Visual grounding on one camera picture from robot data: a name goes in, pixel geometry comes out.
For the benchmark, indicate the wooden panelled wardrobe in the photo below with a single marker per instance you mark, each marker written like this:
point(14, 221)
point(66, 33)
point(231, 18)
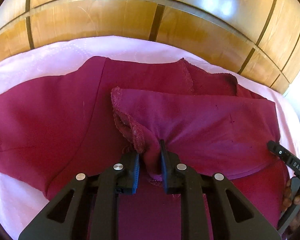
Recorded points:
point(258, 39)

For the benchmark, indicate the pink bed sheet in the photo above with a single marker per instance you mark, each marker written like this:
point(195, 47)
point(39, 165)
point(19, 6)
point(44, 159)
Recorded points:
point(20, 202)

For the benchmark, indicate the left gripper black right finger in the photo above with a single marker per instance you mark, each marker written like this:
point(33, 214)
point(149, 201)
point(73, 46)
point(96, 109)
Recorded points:
point(211, 206)

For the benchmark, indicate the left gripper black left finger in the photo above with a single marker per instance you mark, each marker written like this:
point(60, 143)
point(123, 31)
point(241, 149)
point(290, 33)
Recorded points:
point(87, 207)

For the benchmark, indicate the maroon cloth garment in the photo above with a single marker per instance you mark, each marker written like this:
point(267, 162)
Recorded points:
point(54, 127)

